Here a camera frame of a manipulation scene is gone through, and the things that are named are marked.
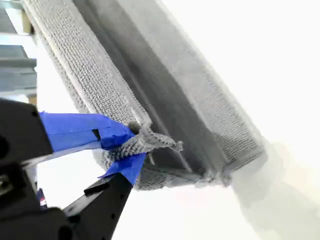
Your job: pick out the grey striped towel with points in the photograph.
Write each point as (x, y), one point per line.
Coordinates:
(100, 62)

